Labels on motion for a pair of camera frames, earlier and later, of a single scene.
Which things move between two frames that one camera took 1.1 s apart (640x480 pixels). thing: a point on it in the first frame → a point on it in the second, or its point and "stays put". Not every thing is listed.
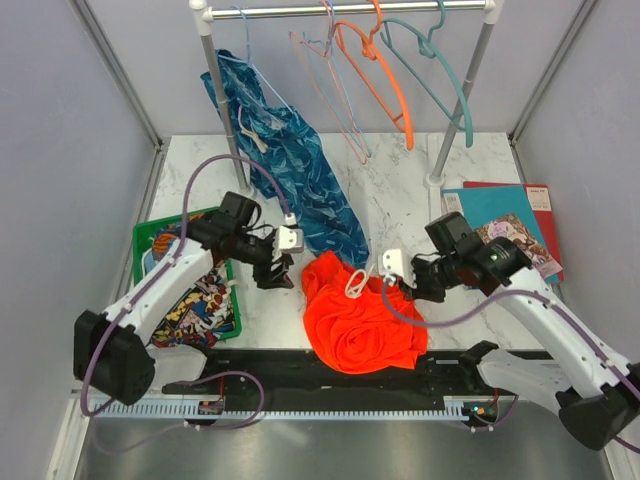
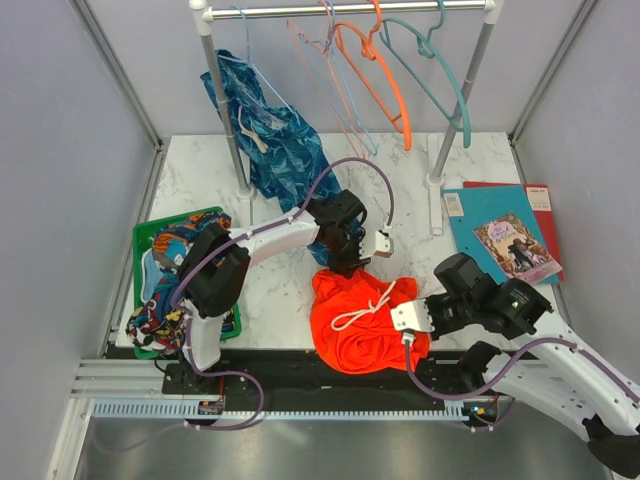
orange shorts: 355,323 stays put
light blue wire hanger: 249,60 stays put
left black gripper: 266,279 → 348,267
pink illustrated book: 509,226 stays put
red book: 537,196 stays put
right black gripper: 421,291 → 439,329
